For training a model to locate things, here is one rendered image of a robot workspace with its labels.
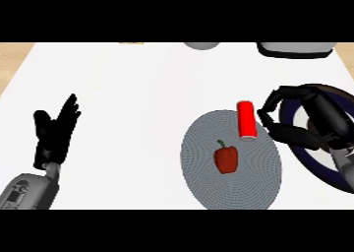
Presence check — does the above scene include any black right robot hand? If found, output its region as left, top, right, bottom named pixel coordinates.
left=255, top=85, right=354, bottom=152

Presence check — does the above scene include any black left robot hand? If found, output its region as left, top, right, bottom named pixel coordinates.
left=32, top=93, right=82, bottom=171

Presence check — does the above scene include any dark blue rimmed plate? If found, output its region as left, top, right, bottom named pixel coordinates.
left=277, top=83, right=354, bottom=195

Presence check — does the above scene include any round grey woven placemat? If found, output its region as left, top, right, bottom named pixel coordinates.
left=178, top=109, right=283, bottom=211

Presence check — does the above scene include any red bell pepper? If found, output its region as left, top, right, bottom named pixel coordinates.
left=212, top=139, right=239, bottom=175

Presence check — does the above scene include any red can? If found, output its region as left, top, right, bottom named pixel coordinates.
left=234, top=100, right=259, bottom=141

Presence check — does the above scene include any grey and black appliance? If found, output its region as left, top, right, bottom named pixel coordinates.
left=255, top=42, right=339, bottom=60

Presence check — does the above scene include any grey round bowl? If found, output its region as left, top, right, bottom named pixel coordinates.
left=182, top=42, right=221, bottom=51

